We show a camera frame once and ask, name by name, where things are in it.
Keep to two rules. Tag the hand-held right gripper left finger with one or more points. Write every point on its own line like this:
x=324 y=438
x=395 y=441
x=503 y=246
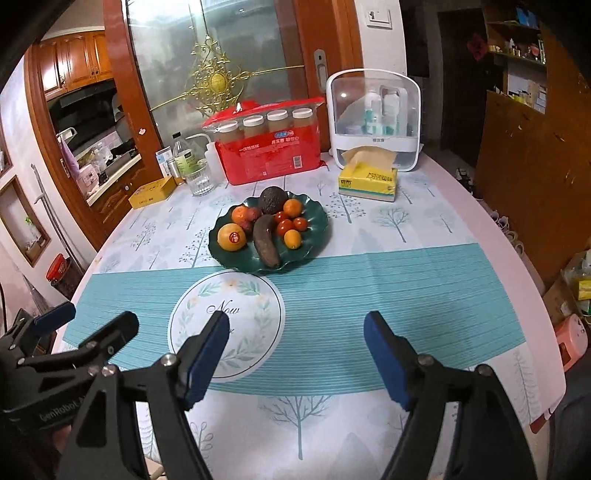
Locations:
x=207 y=355

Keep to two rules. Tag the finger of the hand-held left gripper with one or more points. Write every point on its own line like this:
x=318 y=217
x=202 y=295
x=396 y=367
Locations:
x=111 y=332
x=55 y=317

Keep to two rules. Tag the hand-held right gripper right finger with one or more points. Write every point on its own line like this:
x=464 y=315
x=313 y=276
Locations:
x=388 y=364

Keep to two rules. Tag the dark green scalloped plate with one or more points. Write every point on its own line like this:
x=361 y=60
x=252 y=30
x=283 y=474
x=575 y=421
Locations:
x=231 y=258

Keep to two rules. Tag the dark red round fruit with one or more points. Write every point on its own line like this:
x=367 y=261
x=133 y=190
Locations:
x=254 y=214
x=247 y=226

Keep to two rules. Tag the red cherry tomato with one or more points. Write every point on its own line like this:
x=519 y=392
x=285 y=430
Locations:
x=300 y=224
x=285 y=226
x=280 y=216

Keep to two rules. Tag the small orange mandarin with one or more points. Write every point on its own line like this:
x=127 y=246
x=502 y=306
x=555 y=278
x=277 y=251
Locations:
x=292 y=207

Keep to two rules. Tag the large orange with red sticker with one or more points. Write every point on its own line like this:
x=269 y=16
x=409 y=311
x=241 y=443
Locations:
x=231 y=237

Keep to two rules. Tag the dark brown banana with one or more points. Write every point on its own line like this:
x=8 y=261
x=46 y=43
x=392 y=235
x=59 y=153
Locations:
x=265 y=242

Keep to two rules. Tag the wooden kitchen base cabinet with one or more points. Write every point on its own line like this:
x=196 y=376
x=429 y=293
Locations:
x=120 y=194

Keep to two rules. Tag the yellow tin box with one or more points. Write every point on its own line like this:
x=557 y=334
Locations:
x=150 y=194

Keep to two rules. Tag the small yellow-orange kumquat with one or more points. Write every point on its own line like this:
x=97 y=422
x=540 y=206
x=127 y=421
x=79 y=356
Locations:
x=293 y=239

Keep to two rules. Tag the dark avocado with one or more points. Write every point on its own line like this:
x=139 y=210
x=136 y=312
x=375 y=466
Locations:
x=273 y=199

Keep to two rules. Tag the clear drinking glass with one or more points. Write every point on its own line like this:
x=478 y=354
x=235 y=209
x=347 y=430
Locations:
x=201 y=182

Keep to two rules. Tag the small metal can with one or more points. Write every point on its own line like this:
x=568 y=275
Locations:
x=171 y=168

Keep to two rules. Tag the small white carton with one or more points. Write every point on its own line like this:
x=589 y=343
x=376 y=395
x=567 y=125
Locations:
x=162 y=159

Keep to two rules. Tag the yellow tissue box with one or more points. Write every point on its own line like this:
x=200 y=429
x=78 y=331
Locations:
x=369 y=182

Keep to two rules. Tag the green label bottle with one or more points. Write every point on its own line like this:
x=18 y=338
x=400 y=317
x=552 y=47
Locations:
x=184 y=164

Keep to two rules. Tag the pink appliance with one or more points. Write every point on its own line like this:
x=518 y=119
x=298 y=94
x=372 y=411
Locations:
x=570 y=337

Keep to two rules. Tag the white squeeze bottle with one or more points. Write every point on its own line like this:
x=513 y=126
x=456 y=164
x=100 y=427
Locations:
x=214 y=159

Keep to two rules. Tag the red bag of paper cups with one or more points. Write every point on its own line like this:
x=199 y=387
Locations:
x=268 y=161

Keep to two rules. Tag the white cosmetic storage box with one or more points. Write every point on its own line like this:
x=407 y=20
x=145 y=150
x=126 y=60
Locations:
x=406 y=157

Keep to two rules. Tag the black range hood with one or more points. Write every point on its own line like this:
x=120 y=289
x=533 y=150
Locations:
x=83 y=110

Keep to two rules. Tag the wooden glass sliding door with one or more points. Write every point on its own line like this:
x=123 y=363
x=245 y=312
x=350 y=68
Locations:
x=124 y=115

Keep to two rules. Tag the brown wooden cabinet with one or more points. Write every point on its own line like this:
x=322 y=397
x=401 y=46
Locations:
x=531 y=184

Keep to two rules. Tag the gold door ornament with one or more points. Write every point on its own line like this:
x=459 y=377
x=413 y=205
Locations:
x=217 y=81

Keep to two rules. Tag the red paper decoration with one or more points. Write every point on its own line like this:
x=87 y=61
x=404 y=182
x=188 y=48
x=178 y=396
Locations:
x=478 y=46

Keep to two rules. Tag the wooden kitchen wall cabinet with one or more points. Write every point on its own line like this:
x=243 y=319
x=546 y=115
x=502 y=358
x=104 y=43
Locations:
x=69 y=60

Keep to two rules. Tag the wooden wall shelf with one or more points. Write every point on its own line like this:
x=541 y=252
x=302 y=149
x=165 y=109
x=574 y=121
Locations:
x=512 y=55

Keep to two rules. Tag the white wall switch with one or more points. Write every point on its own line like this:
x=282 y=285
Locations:
x=378 y=18

